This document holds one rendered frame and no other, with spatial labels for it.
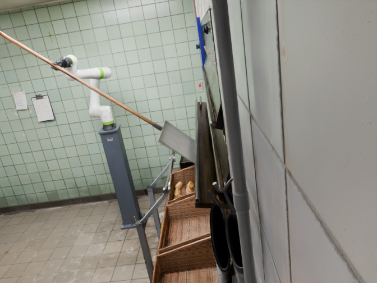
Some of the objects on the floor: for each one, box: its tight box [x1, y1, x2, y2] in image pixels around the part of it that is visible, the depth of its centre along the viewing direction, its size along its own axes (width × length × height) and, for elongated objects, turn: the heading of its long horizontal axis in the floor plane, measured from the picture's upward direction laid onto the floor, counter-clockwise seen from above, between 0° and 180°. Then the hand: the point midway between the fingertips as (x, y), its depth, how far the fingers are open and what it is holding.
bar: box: [135, 150, 176, 283], centre depth 260 cm, size 31×127×118 cm, turn 22°
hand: (55, 65), depth 248 cm, fingers closed on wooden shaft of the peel, 3 cm apart
